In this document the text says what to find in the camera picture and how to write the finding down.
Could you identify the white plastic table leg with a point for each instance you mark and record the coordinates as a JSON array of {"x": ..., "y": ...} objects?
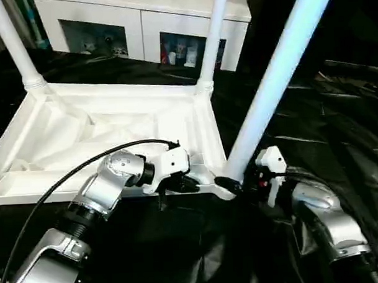
[
  {"x": 15, "y": 45},
  {"x": 276, "y": 67},
  {"x": 213, "y": 38}
]

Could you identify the black table mat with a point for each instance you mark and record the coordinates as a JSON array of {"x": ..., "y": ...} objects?
[{"x": 316, "y": 127}]

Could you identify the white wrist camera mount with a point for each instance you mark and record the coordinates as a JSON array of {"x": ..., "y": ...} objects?
[
  {"x": 171, "y": 164},
  {"x": 270, "y": 160}
]

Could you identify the small white bottle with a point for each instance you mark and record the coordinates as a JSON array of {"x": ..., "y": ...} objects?
[
  {"x": 190, "y": 56},
  {"x": 172, "y": 59}
]

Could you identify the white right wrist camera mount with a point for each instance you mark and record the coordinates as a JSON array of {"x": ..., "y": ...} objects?
[{"x": 270, "y": 160}]

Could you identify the white plastic table top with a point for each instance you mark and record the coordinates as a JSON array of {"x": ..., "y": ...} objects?
[{"x": 98, "y": 126}]

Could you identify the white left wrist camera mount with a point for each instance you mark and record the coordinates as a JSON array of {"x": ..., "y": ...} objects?
[{"x": 171, "y": 164}]

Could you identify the white glass-door cabinet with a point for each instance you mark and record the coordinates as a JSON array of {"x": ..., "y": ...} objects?
[{"x": 141, "y": 19}]

